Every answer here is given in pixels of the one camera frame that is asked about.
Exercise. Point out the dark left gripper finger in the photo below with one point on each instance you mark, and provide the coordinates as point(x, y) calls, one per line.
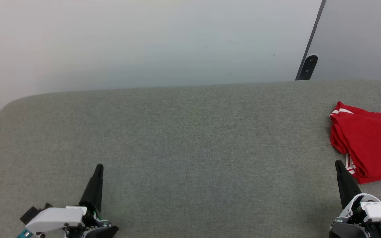
point(93, 191)

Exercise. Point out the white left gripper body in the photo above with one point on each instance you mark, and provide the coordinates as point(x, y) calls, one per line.
point(58, 218)

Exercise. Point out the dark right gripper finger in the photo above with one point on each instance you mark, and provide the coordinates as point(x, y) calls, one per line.
point(347, 188)

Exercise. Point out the red basketball jersey number 23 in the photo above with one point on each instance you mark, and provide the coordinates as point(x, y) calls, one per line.
point(372, 145)

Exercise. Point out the grey fabric sofa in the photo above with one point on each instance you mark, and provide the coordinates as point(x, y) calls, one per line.
point(193, 148)

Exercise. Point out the grey panel with black edge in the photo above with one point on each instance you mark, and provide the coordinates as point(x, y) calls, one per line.
point(359, 39)

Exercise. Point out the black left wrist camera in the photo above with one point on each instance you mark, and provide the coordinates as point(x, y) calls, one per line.
point(31, 213)

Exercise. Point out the teal left camera connector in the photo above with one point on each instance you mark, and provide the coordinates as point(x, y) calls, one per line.
point(25, 234)

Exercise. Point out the black wall bracket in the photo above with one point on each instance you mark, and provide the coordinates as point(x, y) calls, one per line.
point(308, 67)

